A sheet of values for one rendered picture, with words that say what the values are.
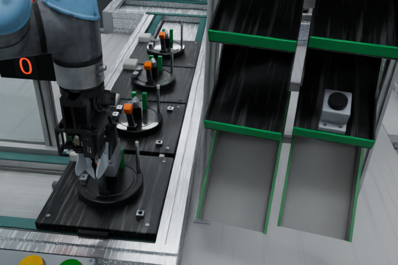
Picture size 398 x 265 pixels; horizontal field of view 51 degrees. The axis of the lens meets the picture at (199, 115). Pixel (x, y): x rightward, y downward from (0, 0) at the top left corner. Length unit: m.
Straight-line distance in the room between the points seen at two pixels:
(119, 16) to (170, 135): 1.03
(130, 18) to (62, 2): 1.41
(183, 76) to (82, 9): 0.80
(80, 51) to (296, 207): 0.49
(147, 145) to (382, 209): 0.60
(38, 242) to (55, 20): 0.44
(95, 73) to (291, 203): 0.45
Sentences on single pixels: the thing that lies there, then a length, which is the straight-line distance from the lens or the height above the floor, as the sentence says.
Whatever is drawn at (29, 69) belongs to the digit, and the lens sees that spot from 0.95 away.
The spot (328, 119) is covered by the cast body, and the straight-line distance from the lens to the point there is 0.71.
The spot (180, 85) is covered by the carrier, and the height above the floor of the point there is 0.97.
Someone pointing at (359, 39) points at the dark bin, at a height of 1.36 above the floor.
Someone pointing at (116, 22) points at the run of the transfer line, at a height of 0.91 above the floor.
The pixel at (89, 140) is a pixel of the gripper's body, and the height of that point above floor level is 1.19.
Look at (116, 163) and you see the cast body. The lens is 0.87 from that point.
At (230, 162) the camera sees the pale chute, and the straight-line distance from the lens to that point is 0.84.
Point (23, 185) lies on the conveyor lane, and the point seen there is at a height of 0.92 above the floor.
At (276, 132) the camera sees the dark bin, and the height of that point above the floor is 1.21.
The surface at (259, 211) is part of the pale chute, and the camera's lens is 0.82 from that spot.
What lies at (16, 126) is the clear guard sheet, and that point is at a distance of 1.13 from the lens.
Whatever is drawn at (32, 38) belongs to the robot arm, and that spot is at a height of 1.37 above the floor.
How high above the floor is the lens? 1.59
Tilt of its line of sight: 32 degrees down
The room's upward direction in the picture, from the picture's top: 2 degrees clockwise
